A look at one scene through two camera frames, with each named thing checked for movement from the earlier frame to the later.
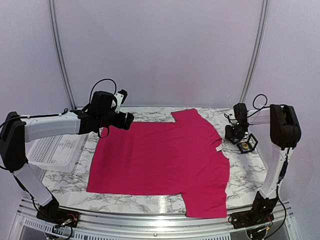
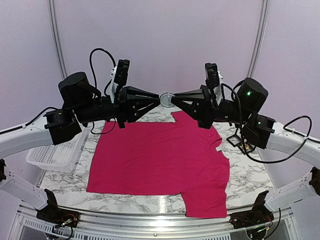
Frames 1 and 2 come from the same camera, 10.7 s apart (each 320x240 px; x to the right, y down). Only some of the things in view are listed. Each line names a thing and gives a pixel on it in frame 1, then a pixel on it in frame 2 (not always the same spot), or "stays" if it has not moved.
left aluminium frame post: x=60 y=54 stays
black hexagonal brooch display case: x=249 y=146 stays
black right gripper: x=229 y=135 → x=208 y=108
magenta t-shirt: x=185 y=157 stays
